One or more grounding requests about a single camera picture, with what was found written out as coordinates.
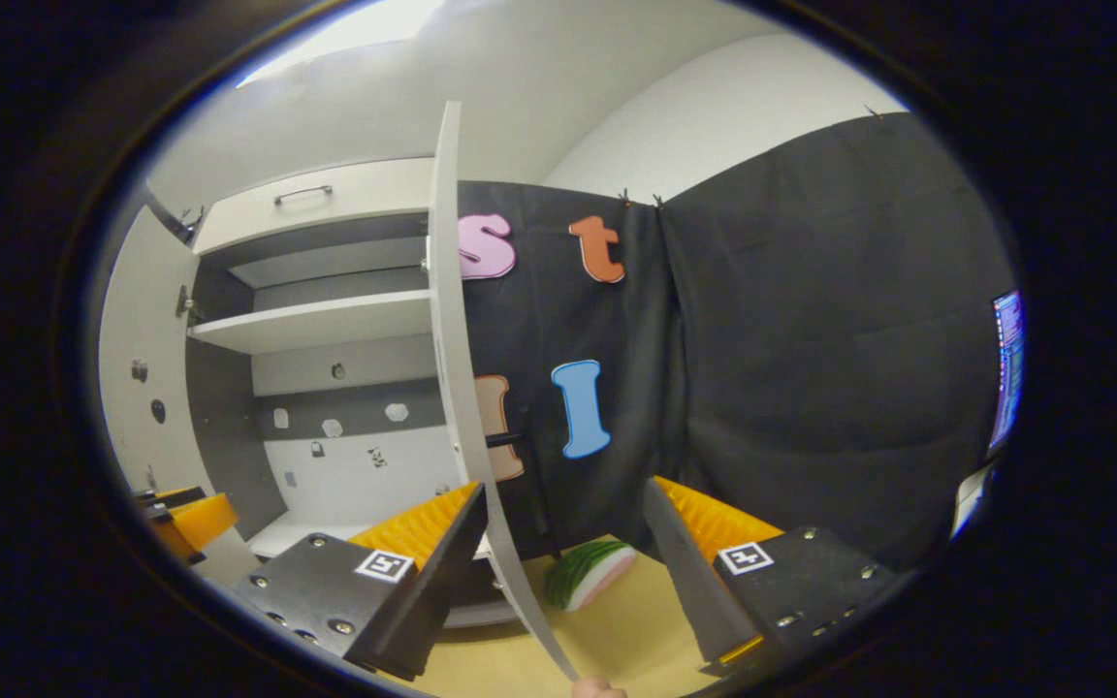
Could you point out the white cabinet shelf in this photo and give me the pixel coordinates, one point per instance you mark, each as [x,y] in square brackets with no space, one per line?
[326,320]

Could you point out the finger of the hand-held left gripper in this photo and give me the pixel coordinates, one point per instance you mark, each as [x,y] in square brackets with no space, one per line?
[171,495]
[200,523]

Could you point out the black backdrop cloth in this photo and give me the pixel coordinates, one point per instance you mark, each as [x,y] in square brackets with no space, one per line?
[811,339]

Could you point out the metal door hinge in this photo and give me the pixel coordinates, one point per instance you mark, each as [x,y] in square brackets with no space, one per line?
[187,302]

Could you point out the white and grey cabinet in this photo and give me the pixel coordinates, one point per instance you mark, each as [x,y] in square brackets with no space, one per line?
[365,364]

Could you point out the toy watermelon slice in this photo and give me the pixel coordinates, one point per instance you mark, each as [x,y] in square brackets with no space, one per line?
[590,574]

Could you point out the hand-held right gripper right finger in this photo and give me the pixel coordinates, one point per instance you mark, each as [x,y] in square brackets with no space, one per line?
[689,572]

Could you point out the white cabinet door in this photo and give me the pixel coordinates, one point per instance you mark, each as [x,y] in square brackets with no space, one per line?
[137,310]
[452,339]

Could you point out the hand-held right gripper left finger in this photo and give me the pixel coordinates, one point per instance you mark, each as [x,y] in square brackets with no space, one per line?
[447,572]

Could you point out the computer screen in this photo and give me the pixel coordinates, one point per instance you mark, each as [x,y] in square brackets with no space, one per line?
[1007,368]

